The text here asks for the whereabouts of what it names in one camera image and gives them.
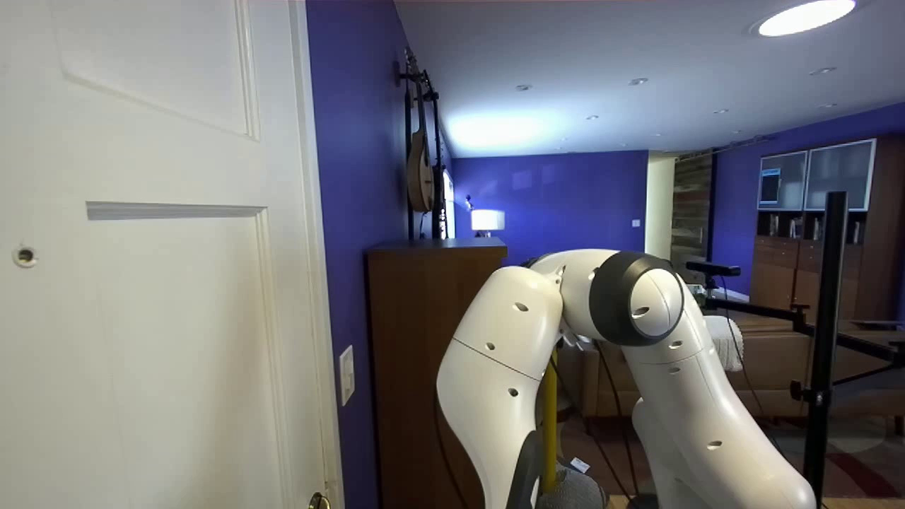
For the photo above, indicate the brown wooden cabinet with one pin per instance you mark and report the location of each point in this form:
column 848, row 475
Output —
column 412, row 377

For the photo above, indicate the white wall switch plate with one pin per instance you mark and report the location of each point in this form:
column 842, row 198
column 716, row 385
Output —
column 346, row 375

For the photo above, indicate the glass front wall cabinets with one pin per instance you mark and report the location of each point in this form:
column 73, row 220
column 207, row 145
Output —
column 837, row 174

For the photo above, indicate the black metal pole stand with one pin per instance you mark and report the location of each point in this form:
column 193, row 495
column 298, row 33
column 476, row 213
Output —
column 831, row 285

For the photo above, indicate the round ceiling light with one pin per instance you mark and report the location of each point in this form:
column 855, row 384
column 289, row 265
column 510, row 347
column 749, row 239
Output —
column 807, row 19

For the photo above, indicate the yellow pole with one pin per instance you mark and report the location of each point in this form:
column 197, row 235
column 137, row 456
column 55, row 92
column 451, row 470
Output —
column 550, row 426

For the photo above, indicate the white panel door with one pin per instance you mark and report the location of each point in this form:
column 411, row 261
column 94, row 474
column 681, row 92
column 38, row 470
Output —
column 169, row 357

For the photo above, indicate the glowing white table lamp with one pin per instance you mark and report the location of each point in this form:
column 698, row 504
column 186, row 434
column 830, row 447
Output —
column 486, row 222

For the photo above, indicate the wooden wall shelf unit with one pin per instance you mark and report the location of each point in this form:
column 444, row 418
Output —
column 876, row 265

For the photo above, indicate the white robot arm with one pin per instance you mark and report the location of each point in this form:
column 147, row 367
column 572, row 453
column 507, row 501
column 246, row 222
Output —
column 695, row 426

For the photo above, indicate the black metal wall decoration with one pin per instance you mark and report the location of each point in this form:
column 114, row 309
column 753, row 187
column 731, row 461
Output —
column 418, row 170

